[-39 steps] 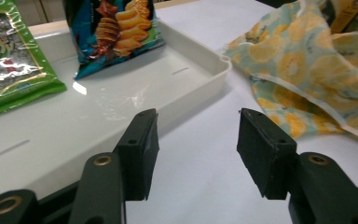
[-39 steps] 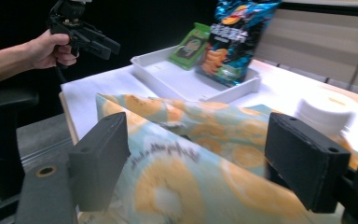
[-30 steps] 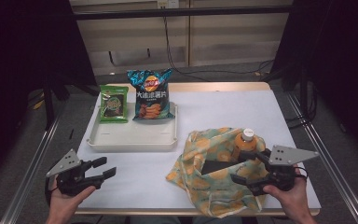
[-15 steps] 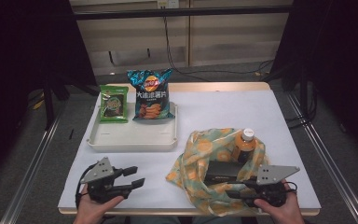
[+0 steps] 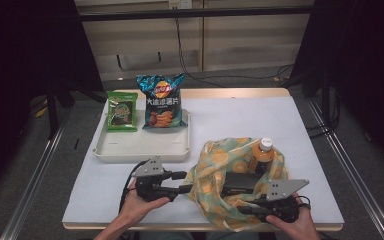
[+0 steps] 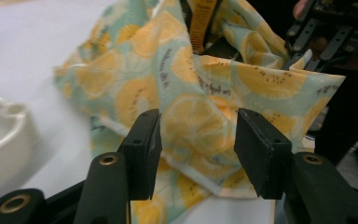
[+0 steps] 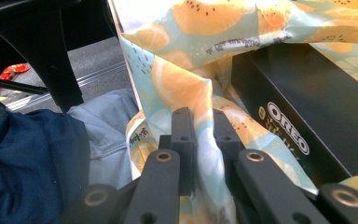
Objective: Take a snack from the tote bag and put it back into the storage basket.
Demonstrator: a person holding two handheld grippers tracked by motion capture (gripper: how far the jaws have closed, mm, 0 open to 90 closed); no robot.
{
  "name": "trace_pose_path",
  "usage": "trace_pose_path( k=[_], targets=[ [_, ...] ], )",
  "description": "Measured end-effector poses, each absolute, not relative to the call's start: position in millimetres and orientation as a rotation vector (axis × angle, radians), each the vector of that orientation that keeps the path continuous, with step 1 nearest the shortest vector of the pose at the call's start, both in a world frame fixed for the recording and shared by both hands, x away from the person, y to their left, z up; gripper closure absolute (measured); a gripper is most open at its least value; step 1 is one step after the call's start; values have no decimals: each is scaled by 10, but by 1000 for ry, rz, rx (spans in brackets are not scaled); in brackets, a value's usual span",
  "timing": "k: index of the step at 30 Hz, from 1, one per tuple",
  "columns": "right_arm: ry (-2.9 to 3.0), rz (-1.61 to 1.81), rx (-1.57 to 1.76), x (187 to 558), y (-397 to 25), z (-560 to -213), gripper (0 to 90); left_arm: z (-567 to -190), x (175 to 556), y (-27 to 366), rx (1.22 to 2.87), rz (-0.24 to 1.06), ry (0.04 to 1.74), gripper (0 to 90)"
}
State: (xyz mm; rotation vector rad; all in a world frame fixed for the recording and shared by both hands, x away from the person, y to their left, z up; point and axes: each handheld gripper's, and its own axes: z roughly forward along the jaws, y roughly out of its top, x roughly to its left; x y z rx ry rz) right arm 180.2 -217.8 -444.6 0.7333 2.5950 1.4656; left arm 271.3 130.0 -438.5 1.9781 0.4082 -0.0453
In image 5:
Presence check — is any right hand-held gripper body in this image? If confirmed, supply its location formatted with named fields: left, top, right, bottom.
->
left=262, top=178, right=311, bottom=224

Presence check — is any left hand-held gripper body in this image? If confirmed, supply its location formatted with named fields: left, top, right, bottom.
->
left=131, top=155, right=173, bottom=203

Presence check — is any white plastic tray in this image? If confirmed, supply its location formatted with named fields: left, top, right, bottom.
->
left=92, top=108, right=192, bottom=165

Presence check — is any fruit-print cloth bag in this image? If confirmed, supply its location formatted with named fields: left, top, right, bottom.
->
left=183, top=136, right=292, bottom=233

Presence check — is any orange juice bottle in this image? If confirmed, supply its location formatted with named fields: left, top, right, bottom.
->
left=247, top=136, right=277, bottom=177

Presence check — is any blue black chip bag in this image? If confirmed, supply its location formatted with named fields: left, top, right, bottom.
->
left=135, top=72, right=189, bottom=130

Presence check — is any green snack packet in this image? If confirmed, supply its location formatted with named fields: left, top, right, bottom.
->
left=106, top=90, right=140, bottom=133

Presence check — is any person's left hand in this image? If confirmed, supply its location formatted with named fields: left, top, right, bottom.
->
left=121, top=179, right=171, bottom=224

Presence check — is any person's right hand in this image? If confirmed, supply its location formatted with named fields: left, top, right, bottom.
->
left=265, top=193, right=322, bottom=240

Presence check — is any white table mat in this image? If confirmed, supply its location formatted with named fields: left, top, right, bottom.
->
left=61, top=96, right=345, bottom=225

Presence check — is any black tripod stand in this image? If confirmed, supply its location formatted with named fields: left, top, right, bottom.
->
left=45, top=75, right=107, bottom=140
left=288, top=61, right=334, bottom=98

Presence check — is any black horizontal bar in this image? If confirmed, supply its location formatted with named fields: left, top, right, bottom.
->
left=79, top=5, right=315, bottom=23

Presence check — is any black curtain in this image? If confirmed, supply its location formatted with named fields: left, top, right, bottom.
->
left=293, top=0, right=384, bottom=174
left=0, top=0, right=105, bottom=201

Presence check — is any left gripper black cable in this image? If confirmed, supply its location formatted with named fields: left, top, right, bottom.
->
left=118, top=159, right=150, bottom=215

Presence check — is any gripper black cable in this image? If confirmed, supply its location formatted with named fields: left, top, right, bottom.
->
left=118, top=159, right=150, bottom=215
left=292, top=194, right=313, bottom=212

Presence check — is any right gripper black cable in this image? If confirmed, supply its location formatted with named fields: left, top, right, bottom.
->
left=292, top=194, right=313, bottom=212

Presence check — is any metal floor rail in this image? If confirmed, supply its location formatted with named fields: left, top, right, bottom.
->
left=0, top=116, right=72, bottom=240
left=306, top=98, right=384, bottom=240

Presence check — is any black floor cable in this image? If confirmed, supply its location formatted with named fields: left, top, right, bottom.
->
left=307, top=89, right=344, bottom=140

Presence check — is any black wall cable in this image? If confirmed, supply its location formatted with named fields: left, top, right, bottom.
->
left=174, top=17, right=296, bottom=88

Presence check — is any white wall socket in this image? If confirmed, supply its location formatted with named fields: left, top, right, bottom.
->
left=167, top=0, right=194, bottom=10

